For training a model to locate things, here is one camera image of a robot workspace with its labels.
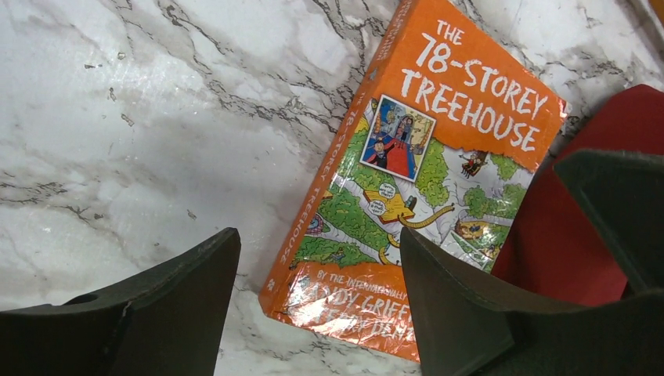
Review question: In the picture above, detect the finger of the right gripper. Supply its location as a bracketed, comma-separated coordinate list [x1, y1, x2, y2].
[553, 149, 663, 293]

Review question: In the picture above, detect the orange green children's book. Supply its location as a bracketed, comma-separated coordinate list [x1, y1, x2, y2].
[259, 1, 569, 362]

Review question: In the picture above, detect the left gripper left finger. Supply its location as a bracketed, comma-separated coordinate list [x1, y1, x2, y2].
[1, 228, 241, 375]

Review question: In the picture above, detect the red student backpack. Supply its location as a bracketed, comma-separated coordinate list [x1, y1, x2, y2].
[489, 84, 664, 307]

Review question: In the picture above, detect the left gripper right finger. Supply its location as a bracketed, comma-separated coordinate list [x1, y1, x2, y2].
[401, 229, 663, 375]

